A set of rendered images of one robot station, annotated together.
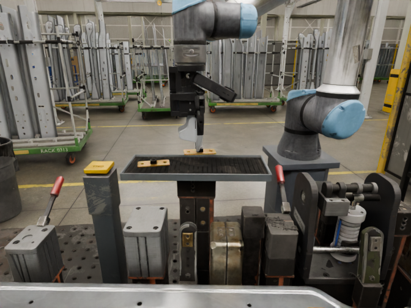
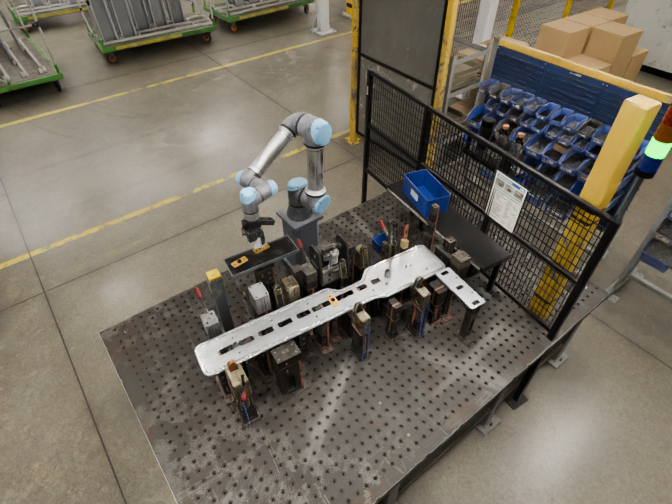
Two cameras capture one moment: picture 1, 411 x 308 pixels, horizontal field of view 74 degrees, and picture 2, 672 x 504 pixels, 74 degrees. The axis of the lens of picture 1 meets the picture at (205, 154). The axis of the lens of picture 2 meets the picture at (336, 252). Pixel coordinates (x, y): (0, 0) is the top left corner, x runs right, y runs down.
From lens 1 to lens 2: 1.71 m
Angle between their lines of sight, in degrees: 36
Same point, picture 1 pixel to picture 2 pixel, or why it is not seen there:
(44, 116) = not seen: outside the picture
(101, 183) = (219, 282)
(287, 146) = (293, 215)
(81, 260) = (187, 323)
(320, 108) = (309, 201)
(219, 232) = (287, 283)
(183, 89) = (251, 229)
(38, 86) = not seen: outside the picture
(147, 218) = (259, 290)
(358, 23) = (319, 165)
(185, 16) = (251, 205)
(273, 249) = (308, 280)
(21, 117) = not seen: outside the picture
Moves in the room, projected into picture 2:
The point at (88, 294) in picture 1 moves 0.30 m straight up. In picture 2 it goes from (250, 326) to (240, 285)
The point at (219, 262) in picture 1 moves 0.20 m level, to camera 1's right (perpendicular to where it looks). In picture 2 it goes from (291, 294) to (325, 279)
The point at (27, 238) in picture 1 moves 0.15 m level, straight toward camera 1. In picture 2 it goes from (208, 319) to (235, 328)
